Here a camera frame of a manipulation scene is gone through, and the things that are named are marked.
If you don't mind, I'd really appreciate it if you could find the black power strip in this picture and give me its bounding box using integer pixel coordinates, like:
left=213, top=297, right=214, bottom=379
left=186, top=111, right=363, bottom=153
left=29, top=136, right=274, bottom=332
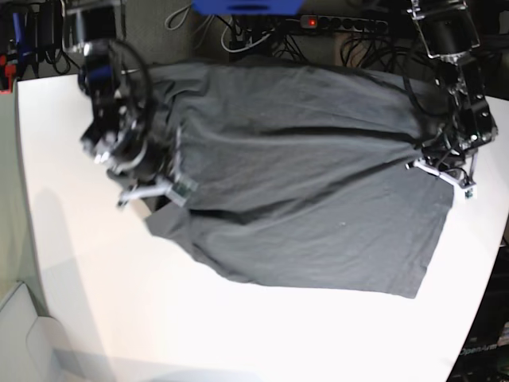
left=299, top=15, right=389, bottom=33

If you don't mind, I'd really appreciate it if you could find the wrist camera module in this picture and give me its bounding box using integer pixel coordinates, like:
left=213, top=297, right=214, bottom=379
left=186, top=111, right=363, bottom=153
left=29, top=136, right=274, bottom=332
left=463, top=184, right=477, bottom=201
left=165, top=178, right=198, bottom=207

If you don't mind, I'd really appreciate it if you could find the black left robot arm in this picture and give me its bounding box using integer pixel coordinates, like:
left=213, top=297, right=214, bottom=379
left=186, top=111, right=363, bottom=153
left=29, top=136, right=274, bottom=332
left=403, top=1, right=498, bottom=200

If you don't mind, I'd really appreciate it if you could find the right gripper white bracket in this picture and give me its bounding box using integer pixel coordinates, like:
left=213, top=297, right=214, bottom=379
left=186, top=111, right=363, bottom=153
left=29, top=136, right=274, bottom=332
left=115, top=127, right=193, bottom=206

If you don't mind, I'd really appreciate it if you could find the dark grey t-shirt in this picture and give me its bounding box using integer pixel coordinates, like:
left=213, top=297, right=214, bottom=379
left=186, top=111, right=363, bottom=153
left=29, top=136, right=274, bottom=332
left=146, top=57, right=454, bottom=298

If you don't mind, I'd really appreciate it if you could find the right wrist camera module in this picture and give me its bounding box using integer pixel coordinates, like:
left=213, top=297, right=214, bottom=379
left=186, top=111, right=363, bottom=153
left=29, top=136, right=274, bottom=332
left=165, top=178, right=198, bottom=207

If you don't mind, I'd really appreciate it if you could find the blue box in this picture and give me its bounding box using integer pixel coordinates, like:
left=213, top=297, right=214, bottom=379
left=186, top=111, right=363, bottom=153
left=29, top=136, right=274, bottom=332
left=192, top=0, right=304, bottom=15

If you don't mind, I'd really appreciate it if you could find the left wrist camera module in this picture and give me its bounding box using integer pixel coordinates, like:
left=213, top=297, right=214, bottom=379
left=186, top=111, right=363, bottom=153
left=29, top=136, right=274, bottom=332
left=463, top=184, right=477, bottom=201

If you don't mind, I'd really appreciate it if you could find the red black object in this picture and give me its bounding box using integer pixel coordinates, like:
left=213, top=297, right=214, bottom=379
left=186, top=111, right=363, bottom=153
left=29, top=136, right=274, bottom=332
left=1, top=54, right=17, bottom=94

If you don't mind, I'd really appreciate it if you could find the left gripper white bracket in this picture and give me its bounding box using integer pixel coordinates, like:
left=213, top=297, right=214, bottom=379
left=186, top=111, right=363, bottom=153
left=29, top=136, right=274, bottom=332
left=405, top=153, right=477, bottom=200

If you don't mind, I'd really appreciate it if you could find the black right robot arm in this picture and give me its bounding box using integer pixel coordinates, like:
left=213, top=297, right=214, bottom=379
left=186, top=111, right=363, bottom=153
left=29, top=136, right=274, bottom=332
left=61, top=1, right=197, bottom=207

